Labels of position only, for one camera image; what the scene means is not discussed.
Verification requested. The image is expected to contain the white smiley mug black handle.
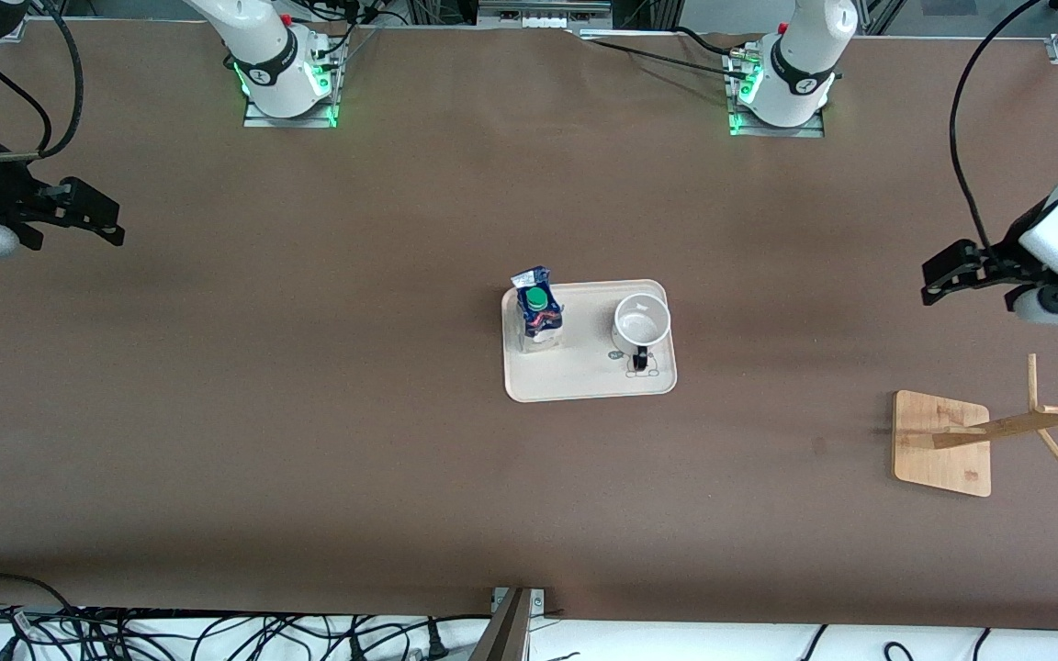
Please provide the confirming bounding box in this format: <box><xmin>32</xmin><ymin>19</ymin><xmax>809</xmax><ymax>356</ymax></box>
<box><xmin>611</xmin><ymin>294</ymin><xmax>674</xmax><ymax>376</ymax></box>

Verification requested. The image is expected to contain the blue milk carton green cap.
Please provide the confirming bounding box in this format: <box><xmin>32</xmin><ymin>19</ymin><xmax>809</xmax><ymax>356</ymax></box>
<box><xmin>509</xmin><ymin>265</ymin><xmax>566</xmax><ymax>355</ymax></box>

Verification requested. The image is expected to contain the cream tray with bear drawing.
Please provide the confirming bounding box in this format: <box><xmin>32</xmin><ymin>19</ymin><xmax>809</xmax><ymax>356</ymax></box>
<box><xmin>501</xmin><ymin>279</ymin><xmax>680</xmax><ymax>405</ymax></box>

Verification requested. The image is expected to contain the wooden mug stand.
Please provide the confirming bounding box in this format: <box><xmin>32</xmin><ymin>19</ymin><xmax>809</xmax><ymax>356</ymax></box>
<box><xmin>891</xmin><ymin>353</ymin><xmax>1058</xmax><ymax>499</ymax></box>

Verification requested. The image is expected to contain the brown table cover sheet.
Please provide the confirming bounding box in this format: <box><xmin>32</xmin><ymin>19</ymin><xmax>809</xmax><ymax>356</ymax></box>
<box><xmin>0</xmin><ymin>23</ymin><xmax>1058</xmax><ymax>634</ymax></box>

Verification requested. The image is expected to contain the silver power strip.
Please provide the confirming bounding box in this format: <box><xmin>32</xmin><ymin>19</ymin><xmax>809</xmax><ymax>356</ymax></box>
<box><xmin>477</xmin><ymin>0</ymin><xmax>614</xmax><ymax>29</ymax></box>

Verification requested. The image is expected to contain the aluminium table edge profile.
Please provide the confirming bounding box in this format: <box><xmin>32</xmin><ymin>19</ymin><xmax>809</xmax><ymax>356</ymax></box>
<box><xmin>468</xmin><ymin>586</ymin><xmax>546</xmax><ymax>661</ymax></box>

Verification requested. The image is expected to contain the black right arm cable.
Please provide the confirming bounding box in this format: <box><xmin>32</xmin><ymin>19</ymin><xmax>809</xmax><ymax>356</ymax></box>
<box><xmin>0</xmin><ymin>0</ymin><xmax>86</xmax><ymax>163</ymax></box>

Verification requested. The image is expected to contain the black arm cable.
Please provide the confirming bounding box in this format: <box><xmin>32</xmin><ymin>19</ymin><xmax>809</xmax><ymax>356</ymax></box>
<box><xmin>949</xmin><ymin>0</ymin><xmax>1044</xmax><ymax>260</ymax></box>
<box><xmin>0</xmin><ymin>0</ymin><xmax>86</xmax><ymax>163</ymax></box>

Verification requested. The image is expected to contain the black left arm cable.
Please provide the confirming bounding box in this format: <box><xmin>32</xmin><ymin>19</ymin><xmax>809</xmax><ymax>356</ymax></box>
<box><xmin>949</xmin><ymin>0</ymin><xmax>1044</xmax><ymax>260</ymax></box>

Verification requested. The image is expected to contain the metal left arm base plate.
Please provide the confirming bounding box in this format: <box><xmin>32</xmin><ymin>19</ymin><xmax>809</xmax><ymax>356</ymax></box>
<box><xmin>726</xmin><ymin>41</ymin><xmax>829</xmax><ymax>140</ymax></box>

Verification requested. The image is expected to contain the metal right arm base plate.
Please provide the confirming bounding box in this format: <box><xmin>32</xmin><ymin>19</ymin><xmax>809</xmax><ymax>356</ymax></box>
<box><xmin>242</xmin><ymin>32</ymin><xmax>350</xmax><ymax>130</ymax></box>

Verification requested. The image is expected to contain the black base power cable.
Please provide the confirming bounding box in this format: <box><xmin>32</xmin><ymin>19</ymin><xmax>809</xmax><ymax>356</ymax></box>
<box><xmin>580</xmin><ymin>26</ymin><xmax>755</xmax><ymax>82</ymax></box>

